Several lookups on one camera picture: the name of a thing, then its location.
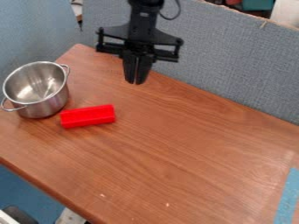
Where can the shiny metal pot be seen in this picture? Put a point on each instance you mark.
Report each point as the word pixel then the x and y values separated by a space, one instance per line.
pixel 37 90

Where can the red rectangular block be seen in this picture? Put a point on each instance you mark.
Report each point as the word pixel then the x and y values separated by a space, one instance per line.
pixel 88 116

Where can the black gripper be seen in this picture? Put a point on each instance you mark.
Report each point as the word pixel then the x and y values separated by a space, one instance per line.
pixel 149 43

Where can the grey fabric partition panel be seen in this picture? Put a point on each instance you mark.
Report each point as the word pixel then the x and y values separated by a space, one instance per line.
pixel 240 56

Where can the blue tape strip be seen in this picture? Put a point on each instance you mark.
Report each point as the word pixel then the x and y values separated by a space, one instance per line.
pixel 290 196

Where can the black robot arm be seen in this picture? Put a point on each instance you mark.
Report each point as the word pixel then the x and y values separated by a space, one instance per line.
pixel 145 12

